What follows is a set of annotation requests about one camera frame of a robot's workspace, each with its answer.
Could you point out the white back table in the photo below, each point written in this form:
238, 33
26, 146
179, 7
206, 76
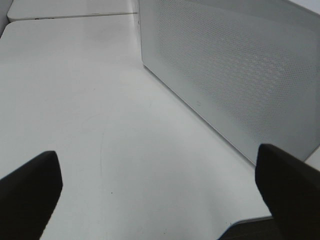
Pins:
21, 10

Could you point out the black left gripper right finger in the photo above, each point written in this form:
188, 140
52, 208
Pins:
290, 189

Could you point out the white microwave door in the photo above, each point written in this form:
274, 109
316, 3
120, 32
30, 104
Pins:
249, 68

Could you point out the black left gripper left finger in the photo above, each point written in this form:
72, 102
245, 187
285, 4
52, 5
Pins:
28, 197

